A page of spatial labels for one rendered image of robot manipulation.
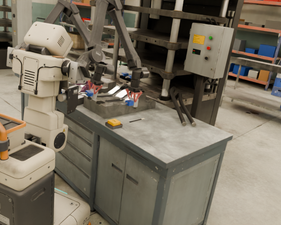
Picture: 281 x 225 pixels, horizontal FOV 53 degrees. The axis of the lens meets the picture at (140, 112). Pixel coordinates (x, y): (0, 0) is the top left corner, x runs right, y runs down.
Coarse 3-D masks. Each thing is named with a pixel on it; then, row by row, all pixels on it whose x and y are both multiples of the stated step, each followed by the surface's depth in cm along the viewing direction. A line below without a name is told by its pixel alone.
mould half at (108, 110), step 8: (112, 96) 211; (120, 96) 210; (136, 96) 206; (144, 96) 210; (88, 104) 201; (96, 104) 194; (104, 104) 190; (112, 104) 192; (144, 104) 213; (152, 104) 220; (96, 112) 196; (104, 112) 189; (112, 112) 193; (120, 112) 199; (128, 112) 204
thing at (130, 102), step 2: (130, 98) 188; (132, 98) 187; (126, 100) 185; (128, 100) 186; (130, 100) 186; (132, 100) 187; (126, 102) 184; (128, 102) 184; (130, 102) 184; (132, 102) 185; (134, 102) 186; (136, 102) 187; (120, 104) 182; (122, 104) 182; (126, 104) 186; (128, 104) 184; (130, 104) 184; (132, 104) 186; (134, 104) 187; (136, 104) 188; (132, 106) 187; (134, 106) 187; (136, 106) 189
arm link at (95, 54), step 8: (96, 0) 165; (104, 0) 163; (112, 0) 167; (96, 8) 163; (104, 8) 163; (112, 8) 171; (96, 16) 161; (104, 16) 163; (96, 24) 159; (96, 32) 158; (96, 40) 157; (88, 48) 159; (96, 48) 154; (96, 56) 154
